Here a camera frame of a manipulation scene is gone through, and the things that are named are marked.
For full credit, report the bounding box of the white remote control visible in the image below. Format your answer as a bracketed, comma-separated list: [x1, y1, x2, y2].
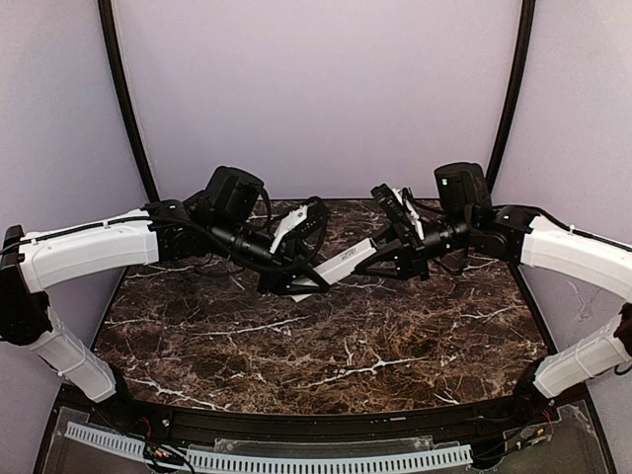
[316, 238, 376, 288]

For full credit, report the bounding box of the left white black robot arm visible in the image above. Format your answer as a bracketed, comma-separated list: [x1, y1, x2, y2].
[1, 166, 329, 403]

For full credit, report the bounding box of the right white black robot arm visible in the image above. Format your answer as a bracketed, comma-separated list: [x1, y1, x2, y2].
[354, 162, 631, 400]

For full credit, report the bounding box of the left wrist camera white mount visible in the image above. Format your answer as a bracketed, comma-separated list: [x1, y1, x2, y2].
[270, 204, 308, 254]

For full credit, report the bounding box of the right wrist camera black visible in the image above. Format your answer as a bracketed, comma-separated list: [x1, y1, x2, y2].
[370, 184, 425, 241]

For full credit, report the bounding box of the left black camera cable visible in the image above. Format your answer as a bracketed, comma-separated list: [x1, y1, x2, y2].
[147, 196, 332, 282]

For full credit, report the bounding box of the black front rail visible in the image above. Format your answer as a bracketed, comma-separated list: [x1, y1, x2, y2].
[58, 382, 569, 448]

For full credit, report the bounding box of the right black frame post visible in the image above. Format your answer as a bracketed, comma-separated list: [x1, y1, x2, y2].
[486, 0, 536, 190]

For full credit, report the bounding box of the black frame post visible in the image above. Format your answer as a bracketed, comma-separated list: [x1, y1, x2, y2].
[486, 0, 536, 190]
[97, 0, 160, 202]

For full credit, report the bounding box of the white slotted cable duct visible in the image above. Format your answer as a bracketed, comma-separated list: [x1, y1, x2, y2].
[64, 422, 473, 473]

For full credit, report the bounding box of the left black frame post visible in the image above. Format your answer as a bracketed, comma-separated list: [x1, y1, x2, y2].
[97, 0, 160, 202]

